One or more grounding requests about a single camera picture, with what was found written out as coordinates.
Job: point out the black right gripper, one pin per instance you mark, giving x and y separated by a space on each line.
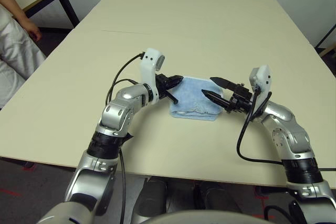
240 98

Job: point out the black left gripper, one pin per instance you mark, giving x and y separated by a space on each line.
162 83

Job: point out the light blue terry towel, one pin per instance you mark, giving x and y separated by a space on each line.
194 98

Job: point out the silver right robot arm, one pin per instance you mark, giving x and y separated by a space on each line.
288 132

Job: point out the bystander bare forearm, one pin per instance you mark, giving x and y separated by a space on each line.
10 1

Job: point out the bystander bare hand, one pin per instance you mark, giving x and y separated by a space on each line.
34 30

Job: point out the black robot right foot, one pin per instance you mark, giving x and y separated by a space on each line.
214 196

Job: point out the black robot foot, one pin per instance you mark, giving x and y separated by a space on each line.
214 196
152 197

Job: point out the black robot left foot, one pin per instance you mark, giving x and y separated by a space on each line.
152 197

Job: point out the black stand pole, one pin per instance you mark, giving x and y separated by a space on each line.
325 36

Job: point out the grey robot torso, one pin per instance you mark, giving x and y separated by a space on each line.
207 218

